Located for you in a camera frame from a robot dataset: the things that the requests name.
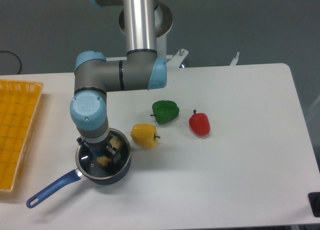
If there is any glass pot lid blue knob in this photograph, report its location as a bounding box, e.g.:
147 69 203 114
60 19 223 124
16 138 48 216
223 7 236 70
75 128 131 185

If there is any yellow bell pepper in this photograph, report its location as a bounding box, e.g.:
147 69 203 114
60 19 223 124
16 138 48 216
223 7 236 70
130 124 161 149

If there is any white table clamp bracket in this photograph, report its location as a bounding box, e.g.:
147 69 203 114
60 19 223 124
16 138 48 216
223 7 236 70
230 52 240 66

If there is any toy bread loaf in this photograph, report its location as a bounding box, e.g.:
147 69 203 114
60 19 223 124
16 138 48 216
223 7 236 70
96 137 124 168

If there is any green bell pepper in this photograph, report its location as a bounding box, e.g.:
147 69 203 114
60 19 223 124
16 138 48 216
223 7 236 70
151 100 180 125

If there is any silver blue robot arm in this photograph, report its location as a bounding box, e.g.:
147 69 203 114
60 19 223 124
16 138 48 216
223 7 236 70
69 0 167 163

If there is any black corner device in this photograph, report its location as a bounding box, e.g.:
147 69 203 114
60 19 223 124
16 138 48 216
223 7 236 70
308 192 320 217

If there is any dark saucepan blue handle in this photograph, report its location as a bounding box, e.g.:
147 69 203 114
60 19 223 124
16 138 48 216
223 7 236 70
26 128 131 208

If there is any yellow plastic basket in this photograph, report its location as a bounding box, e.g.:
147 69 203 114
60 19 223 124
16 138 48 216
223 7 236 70
0 79 44 192

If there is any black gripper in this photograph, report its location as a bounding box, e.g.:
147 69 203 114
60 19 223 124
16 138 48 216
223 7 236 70
76 137 121 164

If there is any red bell pepper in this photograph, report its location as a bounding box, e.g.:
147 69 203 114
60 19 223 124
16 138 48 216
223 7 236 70
189 109 211 136

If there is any black cable loop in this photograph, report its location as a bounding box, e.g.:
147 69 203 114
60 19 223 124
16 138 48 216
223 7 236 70
0 51 23 76

